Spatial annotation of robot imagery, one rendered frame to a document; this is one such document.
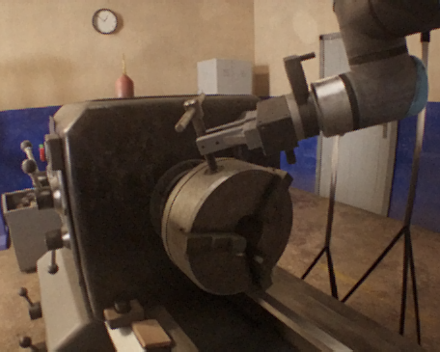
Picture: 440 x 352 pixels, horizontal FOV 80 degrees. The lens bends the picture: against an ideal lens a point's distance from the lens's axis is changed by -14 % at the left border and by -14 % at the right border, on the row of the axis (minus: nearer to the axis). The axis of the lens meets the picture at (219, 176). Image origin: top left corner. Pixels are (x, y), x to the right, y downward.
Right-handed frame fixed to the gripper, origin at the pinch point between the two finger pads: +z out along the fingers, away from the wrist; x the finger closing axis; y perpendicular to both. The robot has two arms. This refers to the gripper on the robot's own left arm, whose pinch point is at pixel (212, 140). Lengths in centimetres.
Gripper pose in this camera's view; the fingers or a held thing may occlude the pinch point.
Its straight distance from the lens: 49.7
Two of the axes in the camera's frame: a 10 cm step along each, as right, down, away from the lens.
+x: 1.3, -4.7, 8.7
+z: -9.3, 2.4, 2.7
